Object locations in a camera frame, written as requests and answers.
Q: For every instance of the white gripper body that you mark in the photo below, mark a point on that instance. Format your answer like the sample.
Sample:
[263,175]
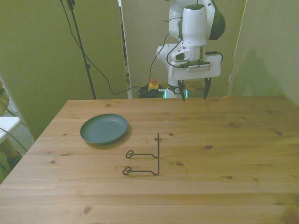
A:
[198,75]

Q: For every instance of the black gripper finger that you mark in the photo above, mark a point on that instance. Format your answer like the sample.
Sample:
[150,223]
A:
[207,88]
[181,91]

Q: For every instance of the dark green round plate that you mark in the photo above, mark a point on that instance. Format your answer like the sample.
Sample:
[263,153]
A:
[102,128]

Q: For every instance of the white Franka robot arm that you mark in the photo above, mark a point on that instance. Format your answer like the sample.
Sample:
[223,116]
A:
[194,28]

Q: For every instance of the red emergency stop button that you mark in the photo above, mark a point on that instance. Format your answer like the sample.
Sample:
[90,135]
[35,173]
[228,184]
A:
[153,86]

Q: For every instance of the white divider panel behind robot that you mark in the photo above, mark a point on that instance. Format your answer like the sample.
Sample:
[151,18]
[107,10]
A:
[140,46]

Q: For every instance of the wide white divider panel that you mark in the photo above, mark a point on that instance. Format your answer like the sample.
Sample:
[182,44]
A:
[30,46]

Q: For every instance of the white stool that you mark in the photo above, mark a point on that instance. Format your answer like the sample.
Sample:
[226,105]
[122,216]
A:
[8,123]

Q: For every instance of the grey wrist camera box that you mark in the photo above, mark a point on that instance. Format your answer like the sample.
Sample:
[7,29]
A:
[198,68]

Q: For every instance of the black camera tripod pole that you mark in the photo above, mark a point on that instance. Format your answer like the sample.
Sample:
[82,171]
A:
[80,44]

